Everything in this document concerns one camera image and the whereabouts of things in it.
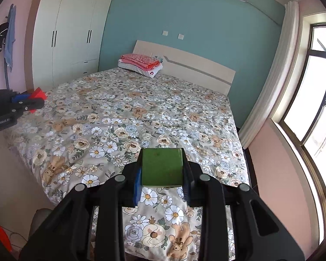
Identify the floral bed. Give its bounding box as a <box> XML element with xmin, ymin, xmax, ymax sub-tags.
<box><xmin>4</xmin><ymin>68</ymin><xmax>250</xmax><ymax>261</ymax></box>

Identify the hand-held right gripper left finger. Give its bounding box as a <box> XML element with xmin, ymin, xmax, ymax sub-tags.
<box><xmin>18</xmin><ymin>161</ymin><xmax>143</xmax><ymax>261</ymax></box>

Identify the blue hanging garment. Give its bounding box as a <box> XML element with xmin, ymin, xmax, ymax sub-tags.
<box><xmin>4</xmin><ymin>4</ymin><xmax>17</xmax><ymax>68</ymax></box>

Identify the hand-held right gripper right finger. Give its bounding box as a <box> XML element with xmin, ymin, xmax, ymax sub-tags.
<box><xmin>181</xmin><ymin>158</ymin><xmax>306</xmax><ymax>261</ymax></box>

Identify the white air conditioner pipe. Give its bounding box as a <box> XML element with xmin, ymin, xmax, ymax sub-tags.
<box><xmin>247</xmin><ymin>0</ymin><xmax>285</xmax><ymax>27</ymax></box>

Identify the beige bed headboard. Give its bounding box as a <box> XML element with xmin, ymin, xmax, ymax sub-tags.
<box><xmin>133</xmin><ymin>40</ymin><xmax>236</xmax><ymax>96</ymax></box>

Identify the red box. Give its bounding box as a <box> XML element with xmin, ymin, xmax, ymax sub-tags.
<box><xmin>24</xmin><ymin>87</ymin><xmax>48</xmax><ymax>114</ymax></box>

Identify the white pillow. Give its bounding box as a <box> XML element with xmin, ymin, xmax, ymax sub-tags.
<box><xmin>117</xmin><ymin>59</ymin><xmax>163</xmax><ymax>78</ymax></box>

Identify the green box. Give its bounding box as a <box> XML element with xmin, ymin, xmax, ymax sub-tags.
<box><xmin>140</xmin><ymin>147</ymin><xmax>186</xmax><ymax>187</ymax></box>

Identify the folded pink blanket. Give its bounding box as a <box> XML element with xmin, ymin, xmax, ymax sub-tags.
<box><xmin>120</xmin><ymin>54</ymin><xmax>163</xmax><ymax>70</ymax></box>

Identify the gold-framed window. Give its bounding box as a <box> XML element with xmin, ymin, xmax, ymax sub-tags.
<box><xmin>270</xmin><ymin>23</ymin><xmax>326</xmax><ymax>253</ymax></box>

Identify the white wardrobe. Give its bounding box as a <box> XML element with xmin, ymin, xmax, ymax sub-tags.
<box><xmin>26</xmin><ymin>0</ymin><xmax>112</xmax><ymax>91</ymax></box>

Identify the white curtain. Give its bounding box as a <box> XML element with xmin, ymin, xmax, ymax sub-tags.
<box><xmin>238</xmin><ymin>0</ymin><xmax>301</xmax><ymax>150</ymax></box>

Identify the orange plastic item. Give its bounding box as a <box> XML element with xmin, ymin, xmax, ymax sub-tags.
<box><xmin>0</xmin><ymin>224</ymin><xmax>13</xmax><ymax>252</ymax></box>

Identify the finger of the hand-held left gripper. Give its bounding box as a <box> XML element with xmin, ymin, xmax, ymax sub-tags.
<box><xmin>0</xmin><ymin>89</ymin><xmax>31</xmax><ymax>103</ymax></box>
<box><xmin>15</xmin><ymin>98</ymin><xmax>45</xmax><ymax>112</ymax></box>

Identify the black hanging garment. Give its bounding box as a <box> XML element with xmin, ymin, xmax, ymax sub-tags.
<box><xmin>0</xmin><ymin>23</ymin><xmax>9</xmax><ymax>53</ymax></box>

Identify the grey coat stand pole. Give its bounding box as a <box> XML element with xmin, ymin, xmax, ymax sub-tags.
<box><xmin>4</xmin><ymin>19</ymin><xmax>13</xmax><ymax>91</ymax></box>

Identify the grey round container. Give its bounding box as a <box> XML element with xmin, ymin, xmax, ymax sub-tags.
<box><xmin>30</xmin><ymin>208</ymin><xmax>54</xmax><ymax>240</ymax></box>

